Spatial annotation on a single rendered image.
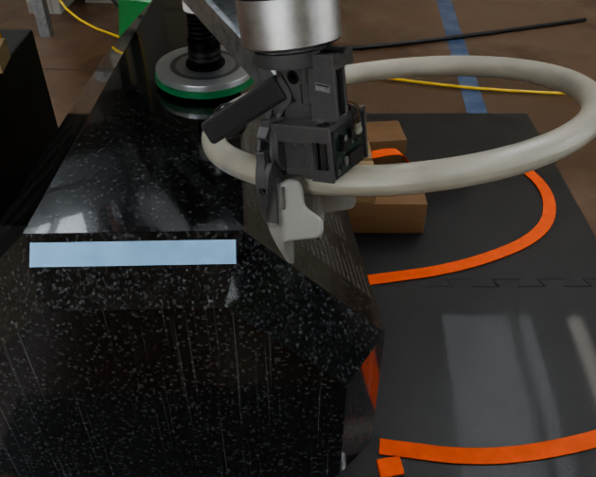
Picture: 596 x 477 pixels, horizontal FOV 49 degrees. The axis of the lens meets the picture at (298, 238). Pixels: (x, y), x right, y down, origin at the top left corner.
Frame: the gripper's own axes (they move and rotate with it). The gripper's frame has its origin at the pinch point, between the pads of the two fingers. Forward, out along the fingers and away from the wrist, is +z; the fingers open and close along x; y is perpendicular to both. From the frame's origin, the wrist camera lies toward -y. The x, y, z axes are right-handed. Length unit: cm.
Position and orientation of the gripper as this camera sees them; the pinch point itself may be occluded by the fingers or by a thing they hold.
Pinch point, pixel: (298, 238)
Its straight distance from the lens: 69.1
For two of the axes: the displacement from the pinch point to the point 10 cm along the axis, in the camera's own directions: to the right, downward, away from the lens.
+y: 8.4, 1.6, -5.1
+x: 5.3, -4.4, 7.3
